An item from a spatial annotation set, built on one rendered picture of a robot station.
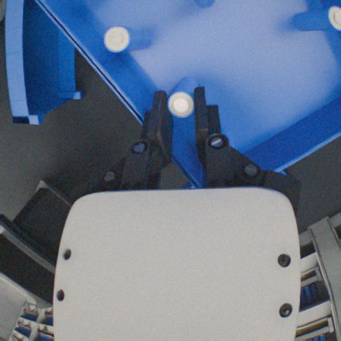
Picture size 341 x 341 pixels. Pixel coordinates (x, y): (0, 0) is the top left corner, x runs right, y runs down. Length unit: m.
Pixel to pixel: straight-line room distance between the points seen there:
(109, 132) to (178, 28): 0.46
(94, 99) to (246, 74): 0.46
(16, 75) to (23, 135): 0.38
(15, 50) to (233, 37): 0.39
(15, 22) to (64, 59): 0.22
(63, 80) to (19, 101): 0.20
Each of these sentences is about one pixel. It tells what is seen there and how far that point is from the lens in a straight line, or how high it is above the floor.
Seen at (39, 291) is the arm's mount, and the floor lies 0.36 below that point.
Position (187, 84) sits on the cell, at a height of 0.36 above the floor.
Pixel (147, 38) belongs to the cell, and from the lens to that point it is 0.19.
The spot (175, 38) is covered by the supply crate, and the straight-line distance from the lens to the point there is 0.20.
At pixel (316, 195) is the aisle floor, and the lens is 0.77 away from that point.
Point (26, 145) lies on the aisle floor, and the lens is 0.83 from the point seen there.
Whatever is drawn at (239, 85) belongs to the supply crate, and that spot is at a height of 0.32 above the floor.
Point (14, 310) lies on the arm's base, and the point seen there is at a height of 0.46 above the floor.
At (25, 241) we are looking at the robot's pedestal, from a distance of 0.68.
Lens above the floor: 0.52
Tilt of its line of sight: 57 degrees down
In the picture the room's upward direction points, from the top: 166 degrees counter-clockwise
